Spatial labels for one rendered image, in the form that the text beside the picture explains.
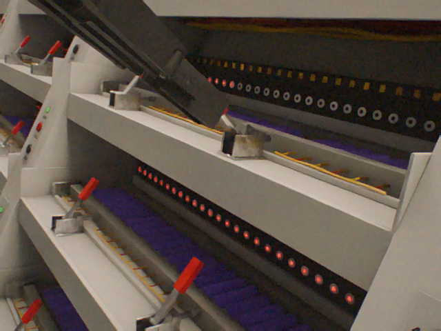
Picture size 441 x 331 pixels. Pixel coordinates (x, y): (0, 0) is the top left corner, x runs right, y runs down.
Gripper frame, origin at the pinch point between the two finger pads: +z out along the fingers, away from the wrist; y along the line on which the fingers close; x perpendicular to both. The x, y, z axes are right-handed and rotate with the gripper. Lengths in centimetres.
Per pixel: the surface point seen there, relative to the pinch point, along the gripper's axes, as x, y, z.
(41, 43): 10, -113, 16
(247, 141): -0.1, 1.0, 7.9
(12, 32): 7, -113, 8
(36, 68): -1, -69, 7
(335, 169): 1.4, 7.9, 12.4
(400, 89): 14.2, 5.2, 19.4
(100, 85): 1.1, -41.6, 10.3
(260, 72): 13.9, -17.2, 19.7
